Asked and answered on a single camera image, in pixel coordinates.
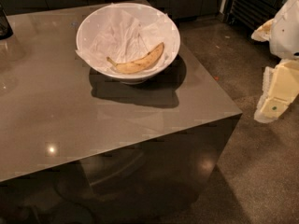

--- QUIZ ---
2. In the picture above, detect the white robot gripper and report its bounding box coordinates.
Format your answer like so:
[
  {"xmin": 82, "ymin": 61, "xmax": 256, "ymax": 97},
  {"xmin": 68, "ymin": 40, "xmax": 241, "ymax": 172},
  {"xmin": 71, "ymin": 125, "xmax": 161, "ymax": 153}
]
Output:
[{"xmin": 251, "ymin": 0, "xmax": 299, "ymax": 123}]

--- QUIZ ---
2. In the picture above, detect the yellow spotted banana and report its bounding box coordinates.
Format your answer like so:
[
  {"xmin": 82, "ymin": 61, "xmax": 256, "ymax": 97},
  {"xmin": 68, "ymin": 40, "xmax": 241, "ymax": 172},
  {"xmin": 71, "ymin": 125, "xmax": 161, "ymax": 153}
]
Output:
[{"xmin": 107, "ymin": 42, "xmax": 164, "ymax": 74}]

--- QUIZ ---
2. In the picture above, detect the white ceramic bowl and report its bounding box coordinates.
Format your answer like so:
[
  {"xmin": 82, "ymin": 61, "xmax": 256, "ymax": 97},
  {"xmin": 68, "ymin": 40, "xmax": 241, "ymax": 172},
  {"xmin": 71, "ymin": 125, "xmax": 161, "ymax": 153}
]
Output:
[{"xmin": 76, "ymin": 2, "xmax": 181, "ymax": 85}]

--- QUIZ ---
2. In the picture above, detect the white crumpled paper liner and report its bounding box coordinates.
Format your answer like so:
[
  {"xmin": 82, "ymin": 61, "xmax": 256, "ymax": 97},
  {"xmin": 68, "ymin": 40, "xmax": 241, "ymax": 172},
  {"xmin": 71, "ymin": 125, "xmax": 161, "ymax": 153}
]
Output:
[{"xmin": 75, "ymin": 4, "xmax": 178, "ymax": 74}]

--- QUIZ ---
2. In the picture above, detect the dark object at table edge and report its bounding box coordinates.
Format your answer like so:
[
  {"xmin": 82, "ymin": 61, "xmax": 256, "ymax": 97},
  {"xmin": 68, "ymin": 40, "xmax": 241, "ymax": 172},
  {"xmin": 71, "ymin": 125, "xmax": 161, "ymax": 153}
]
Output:
[{"xmin": 0, "ymin": 4, "xmax": 13, "ymax": 40}]

